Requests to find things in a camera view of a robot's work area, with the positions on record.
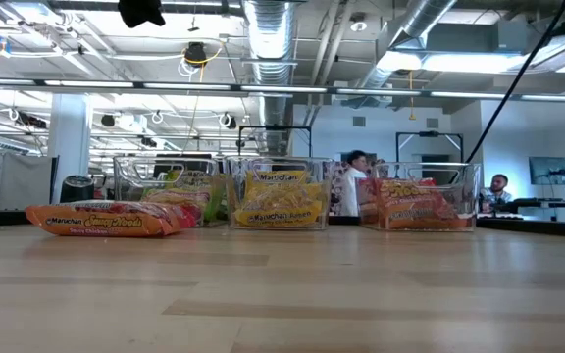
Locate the wall mounted monitor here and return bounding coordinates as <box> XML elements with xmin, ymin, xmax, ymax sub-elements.
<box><xmin>529</xmin><ymin>155</ymin><xmax>565</xmax><ymax>186</ymax></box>

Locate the bright ceiling light panel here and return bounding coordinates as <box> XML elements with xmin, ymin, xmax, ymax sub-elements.
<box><xmin>375</xmin><ymin>50</ymin><xmax>527</xmax><ymax>76</ymax></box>

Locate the clear plastic bin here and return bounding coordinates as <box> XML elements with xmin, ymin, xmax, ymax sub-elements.
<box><xmin>355</xmin><ymin>161</ymin><xmax>483</xmax><ymax>233</ymax></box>
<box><xmin>112</xmin><ymin>155</ymin><xmax>225</xmax><ymax>229</ymax></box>
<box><xmin>223</xmin><ymin>155</ymin><xmax>335</xmax><ymax>231</ymax></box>

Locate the black ceiling device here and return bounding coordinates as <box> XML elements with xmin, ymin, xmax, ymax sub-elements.
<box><xmin>182</xmin><ymin>41</ymin><xmax>209</xmax><ymax>69</ymax></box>

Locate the black desk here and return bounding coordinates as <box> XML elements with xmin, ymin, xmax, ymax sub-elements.
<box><xmin>478</xmin><ymin>195</ymin><xmax>565</xmax><ymax>222</ymax></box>

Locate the person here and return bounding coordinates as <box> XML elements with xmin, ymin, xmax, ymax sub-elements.
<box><xmin>339</xmin><ymin>149</ymin><xmax>378</xmax><ymax>218</ymax></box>
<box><xmin>478</xmin><ymin>173</ymin><xmax>514</xmax><ymax>213</ymax></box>

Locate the black cylindrical container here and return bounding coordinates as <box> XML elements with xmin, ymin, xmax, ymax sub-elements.
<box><xmin>60</xmin><ymin>174</ymin><xmax>96</xmax><ymax>204</ymax></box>

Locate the thin black diagonal rod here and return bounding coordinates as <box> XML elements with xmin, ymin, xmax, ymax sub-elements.
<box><xmin>464</xmin><ymin>0</ymin><xmax>565</xmax><ymax>165</ymax></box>

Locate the white structural column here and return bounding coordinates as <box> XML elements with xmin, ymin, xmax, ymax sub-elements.
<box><xmin>46</xmin><ymin>91</ymin><xmax>93</xmax><ymax>203</ymax></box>

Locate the red Saucy Noods noodle pack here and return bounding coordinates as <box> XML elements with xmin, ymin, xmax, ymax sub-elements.
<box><xmin>24</xmin><ymin>199</ymin><xmax>203</xmax><ymax>239</ymax></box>
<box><xmin>357</xmin><ymin>176</ymin><xmax>471</xmax><ymax>231</ymax></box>

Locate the black aluminium table frame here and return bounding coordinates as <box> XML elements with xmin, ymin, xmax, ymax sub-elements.
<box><xmin>0</xmin><ymin>208</ymin><xmax>565</xmax><ymax>241</ymax></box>

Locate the yellow creamy chicken ramen pack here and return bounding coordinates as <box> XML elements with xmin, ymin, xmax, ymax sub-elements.
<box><xmin>232</xmin><ymin>183</ymin><xmax>326</xmax><ymax>229</ymax></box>
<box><xmin>245</xmin><ymin>169</ymin><xmax>313</xmax><ymax>187</ymax></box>

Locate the long ceiling light bar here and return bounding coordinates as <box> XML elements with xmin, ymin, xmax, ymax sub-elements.
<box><xmin>0</xmin><ymin>76</ymin><xmax>565</xmax><ymax>103</ymax></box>

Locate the gray ceiling air unit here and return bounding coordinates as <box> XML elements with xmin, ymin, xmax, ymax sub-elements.
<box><xmin>427</xmin><ymin>19</ymin><xmax>532</xmax><ymax>54</ymax></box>

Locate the black background station frame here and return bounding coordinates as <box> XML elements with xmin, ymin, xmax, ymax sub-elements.
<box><xmin>394</xmin><ymin>129</ymin><xmax>465</xmax><ymax>164</ymax></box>

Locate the green chili shrimp ramen pack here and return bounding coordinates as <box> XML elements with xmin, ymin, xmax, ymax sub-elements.
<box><xmin>140</xmin><ymin>185</ymin><xmax>229</xmax><ymax>227</ymax></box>
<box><xmin>164</xmin><ymin>169</ymin><xmax>215</xmax><ymax>190</ymax></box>

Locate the silver ventilation duct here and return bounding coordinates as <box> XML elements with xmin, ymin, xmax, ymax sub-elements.
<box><xmin>358</xmin><ymin>0</ymin><xmax>460</xmax><ymax>102</ymax></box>
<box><xmin>240</xmin><ymin>0</ymin><xmax>297</xmax><ymax>157</ymax></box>

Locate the gray cubicle partition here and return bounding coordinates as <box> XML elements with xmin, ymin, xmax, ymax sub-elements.
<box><xmin>0</xmin><ymin>153</ymin><xmax>59</xmax><ymax>211</ymax></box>

